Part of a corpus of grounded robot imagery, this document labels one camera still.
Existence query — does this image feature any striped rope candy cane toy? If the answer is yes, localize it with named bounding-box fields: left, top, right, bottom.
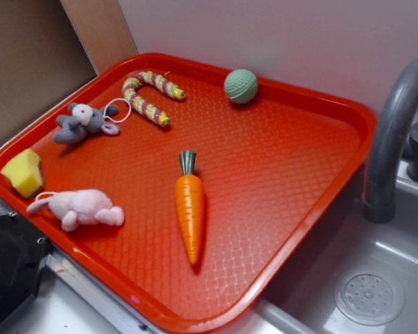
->
left=122, top=71, right=187, bottom=128

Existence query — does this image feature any green textured ball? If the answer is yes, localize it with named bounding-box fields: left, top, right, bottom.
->
left=224, top=69, right=258, bottom=104

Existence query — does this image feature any pink plush bunny toy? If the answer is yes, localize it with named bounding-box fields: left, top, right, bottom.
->
left=26, top=189, right=125, bottom=232

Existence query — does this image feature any orange plastic toy carrot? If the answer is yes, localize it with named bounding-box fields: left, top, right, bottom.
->
left=174, top=150, right=205, bottom=266

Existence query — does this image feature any grey toy faucet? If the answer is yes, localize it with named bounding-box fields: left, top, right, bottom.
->
left=362, top=58, right=418, bottom=223

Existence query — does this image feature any grey toy sink basin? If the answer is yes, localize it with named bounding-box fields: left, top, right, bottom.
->
left=254, top=163, right=418, bottom=334

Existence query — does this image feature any yellow sponge piece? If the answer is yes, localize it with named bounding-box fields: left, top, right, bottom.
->
left=0, top=149, right=43, bottom=198

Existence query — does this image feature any red plastic tray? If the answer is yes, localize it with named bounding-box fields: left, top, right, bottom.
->
left=0, top=54, right=376, bottom=333

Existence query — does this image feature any grey plush mouse toy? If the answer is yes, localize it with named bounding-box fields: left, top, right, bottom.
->
left=53, top=98, right=132, bottom=145

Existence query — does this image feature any brown cardboard panel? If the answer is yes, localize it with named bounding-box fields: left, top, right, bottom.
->
left=0, top=0, right=139, bottom=157

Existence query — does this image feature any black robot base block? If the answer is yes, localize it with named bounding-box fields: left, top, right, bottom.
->
left=0, top=212, right=50, bottom=328

